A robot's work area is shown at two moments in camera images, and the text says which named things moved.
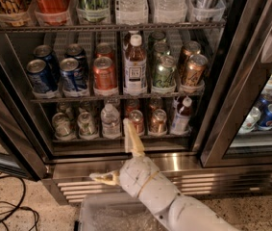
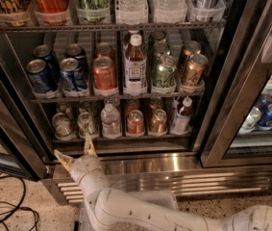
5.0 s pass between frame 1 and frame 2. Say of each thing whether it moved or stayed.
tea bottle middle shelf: stayed
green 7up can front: stayed
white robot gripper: moved
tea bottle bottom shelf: stayed
